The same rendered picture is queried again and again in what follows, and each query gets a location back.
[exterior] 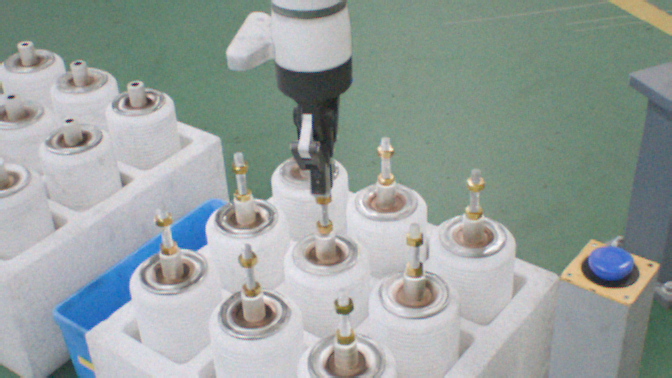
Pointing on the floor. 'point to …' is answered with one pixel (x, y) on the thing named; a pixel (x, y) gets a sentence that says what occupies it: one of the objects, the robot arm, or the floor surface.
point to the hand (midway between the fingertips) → (321, 176)
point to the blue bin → (183, 230)
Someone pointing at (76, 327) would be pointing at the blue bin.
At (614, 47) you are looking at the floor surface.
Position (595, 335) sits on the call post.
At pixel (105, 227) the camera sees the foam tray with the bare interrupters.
